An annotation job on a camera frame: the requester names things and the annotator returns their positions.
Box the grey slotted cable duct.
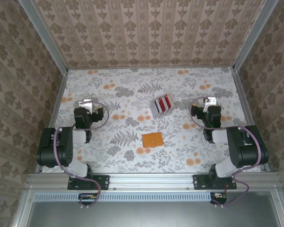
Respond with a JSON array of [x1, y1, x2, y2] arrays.
[[34, 192, 213, 202]]

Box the aluminium end rail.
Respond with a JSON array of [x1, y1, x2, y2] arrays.
[[66, 65, 235, 70]]

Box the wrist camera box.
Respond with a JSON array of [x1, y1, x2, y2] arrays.
[[203, 96, 218, 114], [78, 99, 93, 114]]

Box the aluminium side rail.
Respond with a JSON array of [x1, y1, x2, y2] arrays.
[[35, 70, 69, 174], [231, 68, 271, 173]]

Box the grey metal panel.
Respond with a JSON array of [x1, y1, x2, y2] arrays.
[[26, 191, 284, 227]]

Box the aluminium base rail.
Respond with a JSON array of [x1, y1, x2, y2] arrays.
[[25, 172, 279, 191]]

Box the aluminium frame post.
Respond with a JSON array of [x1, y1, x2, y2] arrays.
[[231, 0, 280, 71], [18, 0, 69, 74]]

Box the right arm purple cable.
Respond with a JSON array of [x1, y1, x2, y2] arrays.
[[190, 96, 263, 208]]

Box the small wired circuit board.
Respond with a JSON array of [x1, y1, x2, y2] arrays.
[[210, 192, 228, 205], [78, 192, 98, 206]]

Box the aluminium frame bar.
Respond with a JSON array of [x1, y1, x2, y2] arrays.
[[11, 186, 35, 227], [271, 186, 284, 227]]

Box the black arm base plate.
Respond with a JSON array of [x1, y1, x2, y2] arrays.
[[193, 174, 237, 191], [67, 174, 110, 191]]

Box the red and silver card stack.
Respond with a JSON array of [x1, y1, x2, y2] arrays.
[[149, 93, 176, 119]]

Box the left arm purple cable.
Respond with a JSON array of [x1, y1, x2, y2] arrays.
[[52, 101, 110, 209]]

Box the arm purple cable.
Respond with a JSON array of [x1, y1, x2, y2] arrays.
[[52, 101, 110, 209], [190, 96, 263, 208]]

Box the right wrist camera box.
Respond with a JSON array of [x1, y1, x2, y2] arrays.
[[203, 96, 218, 114]]

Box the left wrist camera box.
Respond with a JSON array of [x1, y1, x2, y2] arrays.
[[78, 99, 93, 114]]

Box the orange card holder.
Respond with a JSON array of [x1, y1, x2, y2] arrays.
[[142, 132, 165, 149]]

